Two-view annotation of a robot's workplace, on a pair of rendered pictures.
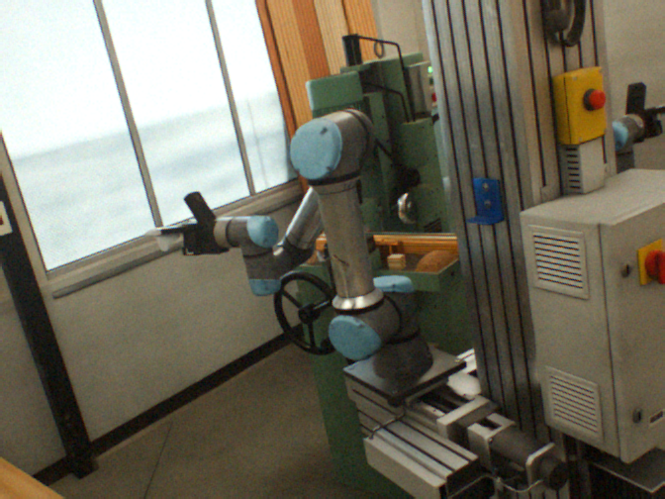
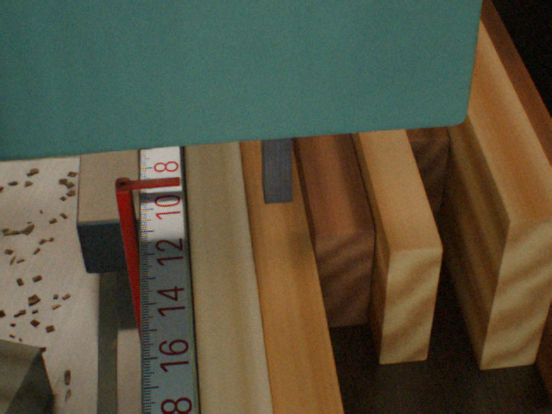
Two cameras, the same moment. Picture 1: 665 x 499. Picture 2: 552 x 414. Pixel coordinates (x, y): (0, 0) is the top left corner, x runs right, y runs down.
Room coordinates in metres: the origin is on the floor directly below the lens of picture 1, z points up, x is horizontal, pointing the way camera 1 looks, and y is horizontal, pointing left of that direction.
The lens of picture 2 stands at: (2.53, 0.06, 1.17)
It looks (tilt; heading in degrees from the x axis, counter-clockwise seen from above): 43 degrees down; 223
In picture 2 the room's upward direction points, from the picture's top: 1 degrees counter-clockwise
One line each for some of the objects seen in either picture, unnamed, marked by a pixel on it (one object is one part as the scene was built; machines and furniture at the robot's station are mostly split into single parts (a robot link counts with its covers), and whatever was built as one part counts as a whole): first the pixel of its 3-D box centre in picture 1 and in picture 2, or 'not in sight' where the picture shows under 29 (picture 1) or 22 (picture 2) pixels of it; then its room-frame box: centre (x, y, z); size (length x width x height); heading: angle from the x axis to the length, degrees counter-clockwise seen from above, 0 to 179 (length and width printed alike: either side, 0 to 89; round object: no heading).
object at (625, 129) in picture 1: (617, 136); not in sight; (1.91, -0.83, 1.21); 0.11 x 0.08 x 0.09; 133
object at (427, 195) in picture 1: (425, 202); not in sight; (2.38, -0.35, 1.02); 0.09 x 0.07 x 0.12; 49
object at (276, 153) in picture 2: not in sight; (276, 134); (2.35, -0.11, 0.97); 0.01 x 0.01 x 0.05; 49
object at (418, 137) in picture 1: (419, 143); not in sight; (2.41, -0.36, 1.23); 0.09 x 0.08 x 0.15; 139
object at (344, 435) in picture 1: (408, 373); not in sight; (2.44, -0.19, 0.36); 0.58 x 0.45 x 0.71; 139
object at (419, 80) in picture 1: (424, 86); not in sight; (2.50, -0.42, 1.40); 0.10 x 0.06 x 0.16; 139
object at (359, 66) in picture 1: (354, 60); not in sight; (2.45, -0.20, 1.54); 0.08 x 0.08 x 0.17; 49
